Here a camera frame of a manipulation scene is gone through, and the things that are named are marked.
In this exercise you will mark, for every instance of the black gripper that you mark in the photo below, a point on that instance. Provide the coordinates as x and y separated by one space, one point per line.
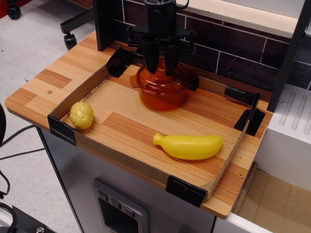
161 33

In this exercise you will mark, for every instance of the orange transparent pot lid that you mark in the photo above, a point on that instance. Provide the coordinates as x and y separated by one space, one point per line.
161 78

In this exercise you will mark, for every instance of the orange transparent pot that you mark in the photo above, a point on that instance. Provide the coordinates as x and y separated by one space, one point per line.
165 102

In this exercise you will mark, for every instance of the light wooden shelf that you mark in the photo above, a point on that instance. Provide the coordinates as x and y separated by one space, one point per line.
243 16

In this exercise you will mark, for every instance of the yellow toy banana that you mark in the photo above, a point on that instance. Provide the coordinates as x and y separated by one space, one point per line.
189 147

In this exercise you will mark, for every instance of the pale yellow toy potato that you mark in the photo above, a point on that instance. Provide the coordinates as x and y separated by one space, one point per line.
81 115

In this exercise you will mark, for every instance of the cardboard fence with black tape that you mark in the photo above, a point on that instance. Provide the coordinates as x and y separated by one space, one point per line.
123 129

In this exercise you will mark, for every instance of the black chair base with casters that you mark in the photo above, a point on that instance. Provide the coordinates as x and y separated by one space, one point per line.
14 12

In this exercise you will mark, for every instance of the grey toy kitchen cabinet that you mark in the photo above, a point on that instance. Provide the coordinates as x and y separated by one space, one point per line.
76 170

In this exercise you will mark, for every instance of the silver oven control panel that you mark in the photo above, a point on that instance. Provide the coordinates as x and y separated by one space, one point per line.
119 213

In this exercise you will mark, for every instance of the white toy sink unit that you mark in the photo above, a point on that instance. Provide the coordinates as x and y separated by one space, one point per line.
277 194

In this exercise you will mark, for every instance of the black upright post right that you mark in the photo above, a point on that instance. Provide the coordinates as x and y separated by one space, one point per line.
296 40

